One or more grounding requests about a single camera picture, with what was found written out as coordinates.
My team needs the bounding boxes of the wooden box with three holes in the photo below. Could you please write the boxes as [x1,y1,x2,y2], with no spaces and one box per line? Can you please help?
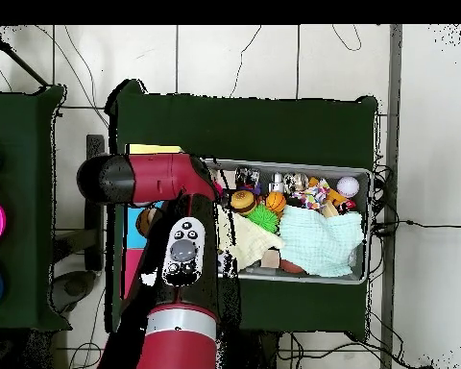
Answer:
[121,143,185,302]

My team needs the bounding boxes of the shallow mesh bin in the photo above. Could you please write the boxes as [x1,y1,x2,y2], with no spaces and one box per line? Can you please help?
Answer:
[205,157,374,285]

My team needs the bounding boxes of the hamburger toy ball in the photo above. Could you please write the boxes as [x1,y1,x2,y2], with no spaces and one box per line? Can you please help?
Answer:
[230,189,257,216]

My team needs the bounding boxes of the green spiky rubber ball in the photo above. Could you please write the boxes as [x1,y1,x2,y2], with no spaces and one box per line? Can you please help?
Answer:
[247,203,281,234]

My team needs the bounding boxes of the cream waffle cloth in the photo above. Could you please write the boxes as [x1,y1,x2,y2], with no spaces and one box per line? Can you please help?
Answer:
[217,207,285,271]

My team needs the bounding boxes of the orange toy basketball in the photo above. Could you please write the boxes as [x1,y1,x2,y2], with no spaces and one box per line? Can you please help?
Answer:
[263,190,288,213]

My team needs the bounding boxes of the dark green tablecloth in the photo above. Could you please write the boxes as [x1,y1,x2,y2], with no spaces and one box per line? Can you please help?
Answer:
[0,85,72,332]
[105,79,380,339]

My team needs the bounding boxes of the colourful polka dot cloth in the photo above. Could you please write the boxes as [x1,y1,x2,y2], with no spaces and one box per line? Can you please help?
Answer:
[291,179,331,211]

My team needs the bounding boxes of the mint green waffle cloth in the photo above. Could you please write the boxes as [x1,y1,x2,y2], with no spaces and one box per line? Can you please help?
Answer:
[278,204,366,278]

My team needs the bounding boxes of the grey metal bar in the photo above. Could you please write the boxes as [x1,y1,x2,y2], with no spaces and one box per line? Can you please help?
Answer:
[379,24,404,369]

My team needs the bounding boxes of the black tripod leg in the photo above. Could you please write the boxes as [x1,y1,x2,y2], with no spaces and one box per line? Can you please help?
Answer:
[0,25,50,87]

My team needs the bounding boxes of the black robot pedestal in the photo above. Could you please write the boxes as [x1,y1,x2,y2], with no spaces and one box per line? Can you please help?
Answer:
[222,329,279,369]

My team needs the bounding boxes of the black cable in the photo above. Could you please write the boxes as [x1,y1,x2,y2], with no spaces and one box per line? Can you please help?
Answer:
[372,217,461,232]

